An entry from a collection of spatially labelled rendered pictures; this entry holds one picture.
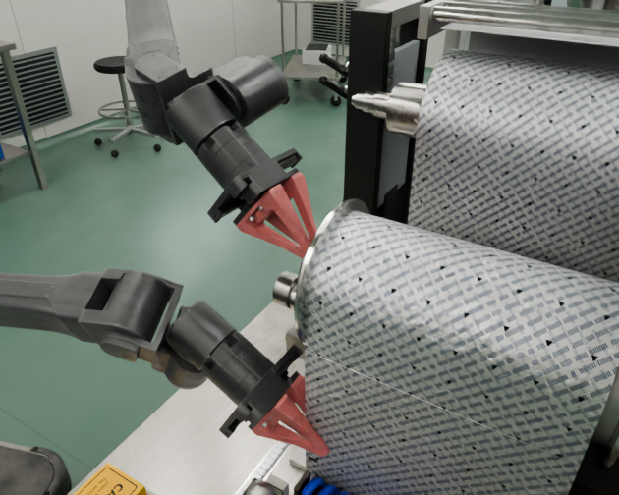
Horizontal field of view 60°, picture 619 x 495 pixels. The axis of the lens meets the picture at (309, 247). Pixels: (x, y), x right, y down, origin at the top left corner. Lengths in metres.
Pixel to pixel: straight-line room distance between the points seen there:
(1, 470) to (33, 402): 0.54
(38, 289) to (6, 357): 1.92
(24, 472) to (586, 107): 1.60
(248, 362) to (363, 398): 0.13
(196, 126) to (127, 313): 0.20
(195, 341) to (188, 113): 0.23
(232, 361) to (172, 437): 0.31
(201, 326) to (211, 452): 0.29
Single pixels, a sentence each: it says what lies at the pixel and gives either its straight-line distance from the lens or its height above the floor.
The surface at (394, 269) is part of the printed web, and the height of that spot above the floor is 1.30.
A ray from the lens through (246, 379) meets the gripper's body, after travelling 0.56.
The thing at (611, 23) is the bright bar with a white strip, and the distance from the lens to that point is 0.63.
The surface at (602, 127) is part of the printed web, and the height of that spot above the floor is 1.37.
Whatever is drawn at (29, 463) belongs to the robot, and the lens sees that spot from 1.79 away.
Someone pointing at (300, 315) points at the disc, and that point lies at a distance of 0.47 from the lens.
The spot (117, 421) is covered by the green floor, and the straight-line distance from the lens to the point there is 2.13.
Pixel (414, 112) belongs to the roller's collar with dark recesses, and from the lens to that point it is 0.67.
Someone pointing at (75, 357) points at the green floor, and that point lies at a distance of 2.43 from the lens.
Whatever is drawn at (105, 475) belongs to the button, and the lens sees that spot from 0.80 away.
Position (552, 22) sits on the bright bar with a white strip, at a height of 1.45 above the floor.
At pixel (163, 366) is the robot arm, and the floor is 1.10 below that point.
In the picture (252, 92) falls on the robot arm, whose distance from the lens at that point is 0.58.
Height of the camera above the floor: 1.55
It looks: 32 degrees down
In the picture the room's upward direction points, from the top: straight up
